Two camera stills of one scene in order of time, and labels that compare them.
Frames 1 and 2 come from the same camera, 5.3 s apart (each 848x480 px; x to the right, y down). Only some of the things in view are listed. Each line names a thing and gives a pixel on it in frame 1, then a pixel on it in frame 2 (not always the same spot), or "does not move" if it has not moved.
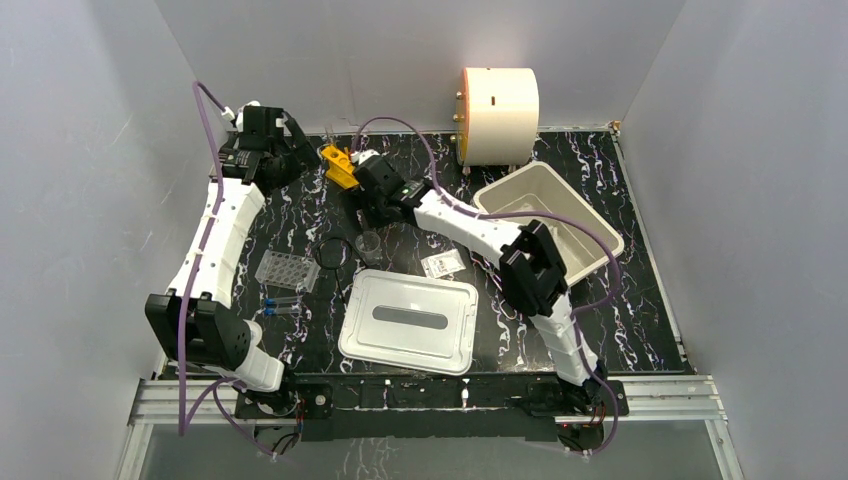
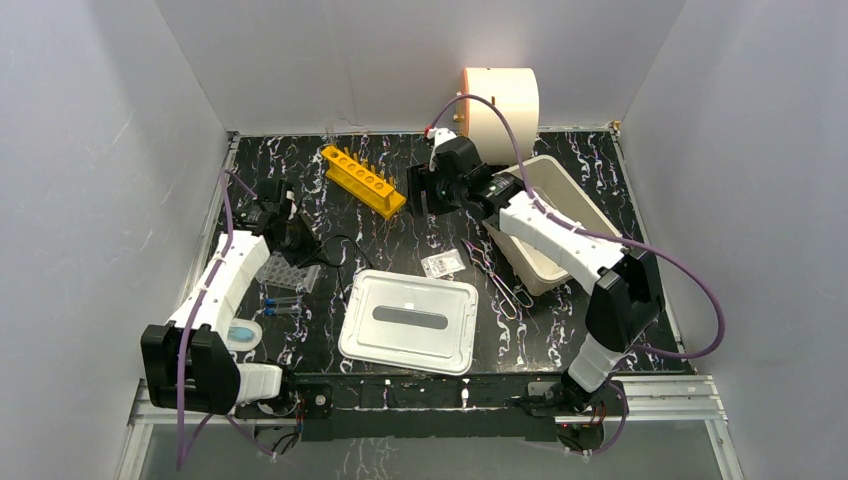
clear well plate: [287, 270] does not move
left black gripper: [291, 148] to [299, 237]
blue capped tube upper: [272, 301] does not move
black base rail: [428, 406] does not move
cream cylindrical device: [497, 119] does not move
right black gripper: [373, 222] to [420, 178]
